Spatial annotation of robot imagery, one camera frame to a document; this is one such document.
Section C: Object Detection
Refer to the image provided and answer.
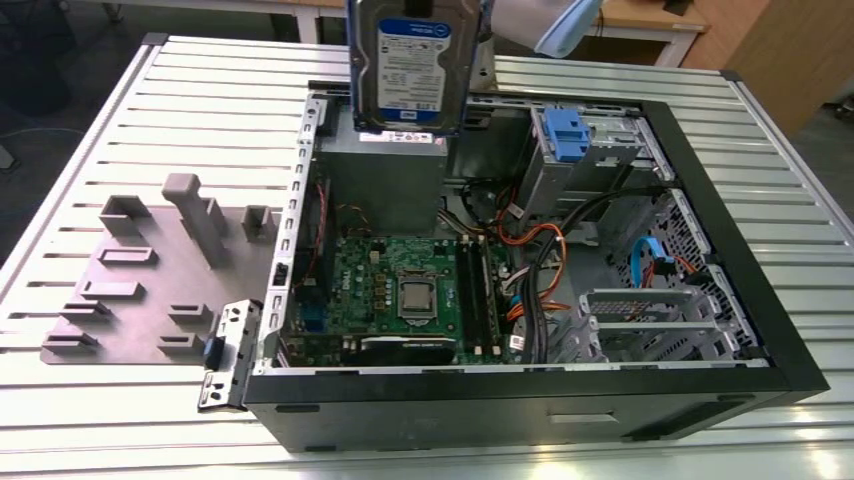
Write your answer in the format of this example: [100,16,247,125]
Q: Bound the hard disk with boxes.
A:
[344,0,497,139]

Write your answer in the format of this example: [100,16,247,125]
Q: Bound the black cable bundle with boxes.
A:
[518,185,669,364]

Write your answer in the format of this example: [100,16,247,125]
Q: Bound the CPU socket metal frame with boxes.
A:
[395,267,442,329]

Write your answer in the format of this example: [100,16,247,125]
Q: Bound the orange yellow power wire bundle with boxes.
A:
[497,223,575,324]

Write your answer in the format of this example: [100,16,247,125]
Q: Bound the brown wooden cabinet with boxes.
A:
[686,0,854,136]

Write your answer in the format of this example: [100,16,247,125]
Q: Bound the metal disk bay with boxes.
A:
[578,288,743,364]

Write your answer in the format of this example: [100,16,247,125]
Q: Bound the white frame table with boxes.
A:
[86,0,352,45]

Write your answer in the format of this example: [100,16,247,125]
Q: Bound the metal card retention bracket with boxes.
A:
[196,297,263,414]

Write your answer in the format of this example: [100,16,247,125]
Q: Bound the grey parts rack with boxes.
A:
[39,172,286,366]

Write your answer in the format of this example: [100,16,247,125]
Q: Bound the orange disk power wire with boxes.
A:
[666,252,710,287]

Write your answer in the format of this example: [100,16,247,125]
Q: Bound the grey power supply unit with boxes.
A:
[312,103,450,237]

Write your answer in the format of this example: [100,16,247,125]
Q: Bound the blue drive cage latch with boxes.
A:
[543,106,594,164]

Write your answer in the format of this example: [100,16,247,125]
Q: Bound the wooden desk white legs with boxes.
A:
[497,0,709,69]

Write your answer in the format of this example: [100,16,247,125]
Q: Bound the green motherboard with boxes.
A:
[278,233,529,367]

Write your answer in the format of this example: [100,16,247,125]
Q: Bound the black RAM slot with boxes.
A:
[474,234,503,351]
[455,234,483,355]

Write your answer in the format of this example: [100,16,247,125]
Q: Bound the black graphics card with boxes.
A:
[338,333,461,367]

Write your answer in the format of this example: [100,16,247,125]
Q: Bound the metal optical drive cage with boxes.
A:
[518,103,674,224]

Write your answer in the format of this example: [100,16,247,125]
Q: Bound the silver CPU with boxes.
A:
[402,281,435,310]

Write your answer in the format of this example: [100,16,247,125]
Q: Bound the blue flat data wire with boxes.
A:
[629,234,674,297]

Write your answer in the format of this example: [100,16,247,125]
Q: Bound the black open PC case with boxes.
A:
[240,78,833,455]

